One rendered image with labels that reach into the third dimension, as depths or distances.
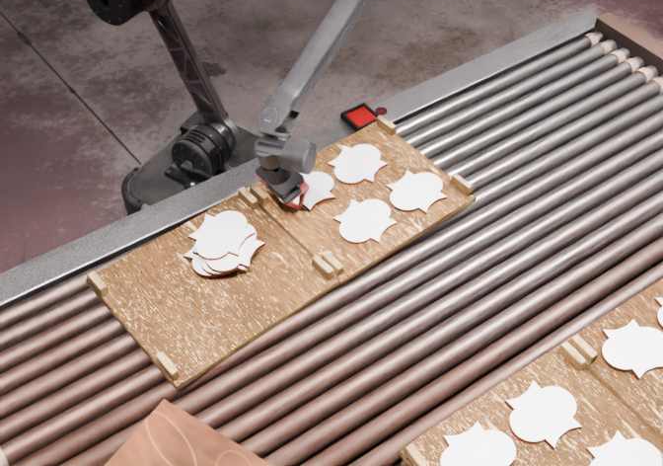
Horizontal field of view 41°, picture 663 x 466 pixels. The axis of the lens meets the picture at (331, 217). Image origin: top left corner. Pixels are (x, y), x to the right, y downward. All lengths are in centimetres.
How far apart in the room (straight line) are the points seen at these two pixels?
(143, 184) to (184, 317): 135
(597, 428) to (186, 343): 80
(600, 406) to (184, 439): 78
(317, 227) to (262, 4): 254
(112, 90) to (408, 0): 151
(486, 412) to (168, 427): 59
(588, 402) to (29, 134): 267
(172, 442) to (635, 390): 88
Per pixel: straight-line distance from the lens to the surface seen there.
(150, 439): 156
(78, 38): 430
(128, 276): 192
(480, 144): 223
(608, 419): 176
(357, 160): 211
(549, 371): 178
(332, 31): 184
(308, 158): 182
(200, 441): 154
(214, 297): 185
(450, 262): 195
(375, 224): 196
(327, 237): 194
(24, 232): 340
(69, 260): 201
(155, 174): 315
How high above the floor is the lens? 238
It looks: 47 degrees down
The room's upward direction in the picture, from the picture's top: 1 degrees clockwise
